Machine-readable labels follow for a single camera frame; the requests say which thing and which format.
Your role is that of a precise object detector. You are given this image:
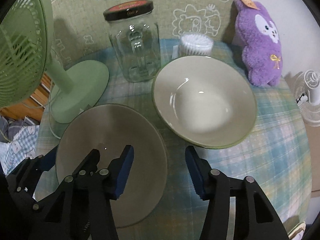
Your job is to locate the white standing fan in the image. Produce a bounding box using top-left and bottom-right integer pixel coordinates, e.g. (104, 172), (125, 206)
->
(294, 70), (320, 127)

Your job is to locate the floral ceramic bowl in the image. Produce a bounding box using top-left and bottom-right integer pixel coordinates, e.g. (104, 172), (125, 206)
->
(55, 104), (168, 228)
(152, 55), (258, 149)

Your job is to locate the glass jar black lid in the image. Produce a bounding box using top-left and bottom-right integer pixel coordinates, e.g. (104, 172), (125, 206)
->
(103, 0), (161, 83)

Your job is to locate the purple plush bunny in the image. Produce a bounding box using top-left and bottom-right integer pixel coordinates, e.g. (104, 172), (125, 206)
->
(234, 0), (283, 87)

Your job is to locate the plaid green tablecloth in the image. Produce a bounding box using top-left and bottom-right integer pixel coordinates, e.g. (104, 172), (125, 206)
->
(34, 38), (313, 240)

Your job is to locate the green cartoon wall mat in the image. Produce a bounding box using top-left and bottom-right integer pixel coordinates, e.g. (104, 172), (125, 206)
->
(50, 0), (236, 65)

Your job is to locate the cotton swab container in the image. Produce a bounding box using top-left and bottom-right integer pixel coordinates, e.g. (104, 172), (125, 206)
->
(178, 33), (214, 56)

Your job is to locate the blue checkered blanket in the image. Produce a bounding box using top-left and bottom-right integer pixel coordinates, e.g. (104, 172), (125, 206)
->
(1, 116), (40, 176)

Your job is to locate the green desk fan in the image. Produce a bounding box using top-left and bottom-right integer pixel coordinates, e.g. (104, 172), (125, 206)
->
(1, 0), (109, 124)

